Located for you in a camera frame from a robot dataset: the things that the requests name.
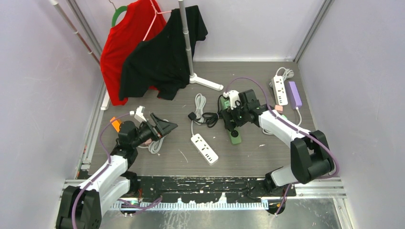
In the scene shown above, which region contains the black t-shirt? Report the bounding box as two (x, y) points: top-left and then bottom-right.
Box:
(118, 9), (190, 100)

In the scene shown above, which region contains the grey coiled cable rear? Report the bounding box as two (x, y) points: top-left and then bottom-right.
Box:
(191, 93), (207, 136)

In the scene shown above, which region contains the white purple strip cable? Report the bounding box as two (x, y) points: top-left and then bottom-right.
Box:
(262, 107), (303, 136)

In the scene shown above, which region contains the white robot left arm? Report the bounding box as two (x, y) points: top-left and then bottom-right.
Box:
(55, 114), (178, 229)

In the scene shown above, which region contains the light green plug adapter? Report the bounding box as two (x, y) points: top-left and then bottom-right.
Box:
(223, 100), (230, 109)

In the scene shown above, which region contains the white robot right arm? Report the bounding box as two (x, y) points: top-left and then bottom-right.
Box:
(222, 90), (337, 196)

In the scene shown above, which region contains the purple power strip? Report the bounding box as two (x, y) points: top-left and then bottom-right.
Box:
(285, 81), (302, 109)

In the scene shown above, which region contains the red t-shirt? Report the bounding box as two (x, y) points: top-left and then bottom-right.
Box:
(100, 0), (166, 106)

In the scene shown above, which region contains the orange power strip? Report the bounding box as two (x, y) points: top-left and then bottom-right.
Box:
(110, 116), (122, 133)

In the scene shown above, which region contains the green clothes hanger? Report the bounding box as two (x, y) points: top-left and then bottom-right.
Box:
(108, 0), (128, 27)

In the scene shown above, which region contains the white clothes rack stand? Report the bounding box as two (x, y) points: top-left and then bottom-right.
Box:
(178, 0), (224, 91)

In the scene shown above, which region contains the white power strip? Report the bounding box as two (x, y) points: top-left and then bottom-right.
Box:
(191, 134), (219, 165)
(271, 75), (288, 106)

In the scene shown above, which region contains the white coiled power cable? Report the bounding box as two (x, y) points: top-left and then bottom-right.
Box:
(269, 67), (295, 89)

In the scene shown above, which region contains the pink plug adapter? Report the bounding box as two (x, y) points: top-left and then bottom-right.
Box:
(274, 105), (283, 114)

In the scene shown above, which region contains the dark green power strip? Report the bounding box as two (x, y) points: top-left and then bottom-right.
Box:
(220, 97), (242, 145)

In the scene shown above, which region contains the pink clothes hanger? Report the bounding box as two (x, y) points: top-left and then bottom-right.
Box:
(143, 0), (171, 41)

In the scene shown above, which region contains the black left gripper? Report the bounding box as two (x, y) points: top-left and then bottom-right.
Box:
(131, 113), (177, 147)

